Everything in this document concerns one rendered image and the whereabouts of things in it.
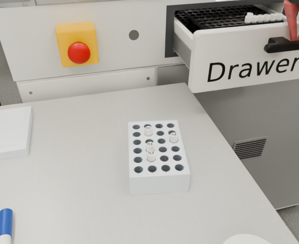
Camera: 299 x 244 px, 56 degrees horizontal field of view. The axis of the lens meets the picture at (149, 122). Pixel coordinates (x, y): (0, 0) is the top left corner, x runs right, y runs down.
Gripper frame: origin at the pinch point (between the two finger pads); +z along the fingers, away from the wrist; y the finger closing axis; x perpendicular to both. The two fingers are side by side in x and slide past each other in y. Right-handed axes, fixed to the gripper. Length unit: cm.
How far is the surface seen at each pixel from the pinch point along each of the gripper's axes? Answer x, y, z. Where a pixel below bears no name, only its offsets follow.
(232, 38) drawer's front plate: 11.1, 3.8, -0.8
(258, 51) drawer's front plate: 5.6, 3.7, 2.0
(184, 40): 15.4, 13.6, 3.0
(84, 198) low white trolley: 38.0, -9.9, 15.0
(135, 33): 23.9, 19.9, 3.2
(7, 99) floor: 88, 151, 93
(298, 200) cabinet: -45, 19, 80
